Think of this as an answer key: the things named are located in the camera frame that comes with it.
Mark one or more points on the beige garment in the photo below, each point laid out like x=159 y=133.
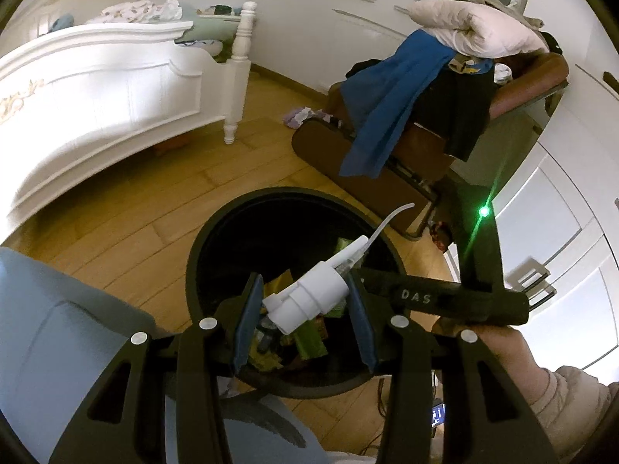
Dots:
x=512 y=9

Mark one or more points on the person's right hand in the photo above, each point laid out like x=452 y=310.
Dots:
x=512 y=357

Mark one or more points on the green bed sheet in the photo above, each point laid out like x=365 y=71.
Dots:
x=208 y=26

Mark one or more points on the black cloth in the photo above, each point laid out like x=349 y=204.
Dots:
x=454 y=106

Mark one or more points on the white bed frame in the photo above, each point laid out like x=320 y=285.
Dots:
x=96 y=87

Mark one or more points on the white pump nozzle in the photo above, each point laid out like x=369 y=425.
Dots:
x=304 y=299

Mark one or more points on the blue cloth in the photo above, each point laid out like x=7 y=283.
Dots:
x=387 y=101

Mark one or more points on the purple cloth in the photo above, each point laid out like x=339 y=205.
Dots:
x=300 y=117

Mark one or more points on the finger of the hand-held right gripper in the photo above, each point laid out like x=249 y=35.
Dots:
x=449 y=299

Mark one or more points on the floral blanket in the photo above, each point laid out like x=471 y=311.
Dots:
x=130 y=9

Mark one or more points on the gold wrapper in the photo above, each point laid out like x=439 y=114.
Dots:
x=266 y=361

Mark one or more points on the phone with lit screen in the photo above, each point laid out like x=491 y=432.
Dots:
x=437 y=415

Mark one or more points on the white pillow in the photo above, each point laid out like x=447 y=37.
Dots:
x=474 y=24

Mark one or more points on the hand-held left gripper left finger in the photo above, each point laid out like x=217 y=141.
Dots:
x=246 y=324

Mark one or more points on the person's right forearm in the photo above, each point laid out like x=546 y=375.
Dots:
x=570 y=411

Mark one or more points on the large green packet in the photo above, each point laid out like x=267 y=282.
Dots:
x=309 y=343

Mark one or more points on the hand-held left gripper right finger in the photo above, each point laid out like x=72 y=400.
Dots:
x=362 y=328

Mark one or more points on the brown lounge chair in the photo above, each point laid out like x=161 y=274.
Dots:
x=333 y=154

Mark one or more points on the black trash bin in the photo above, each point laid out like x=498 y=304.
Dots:
x=271 y=232

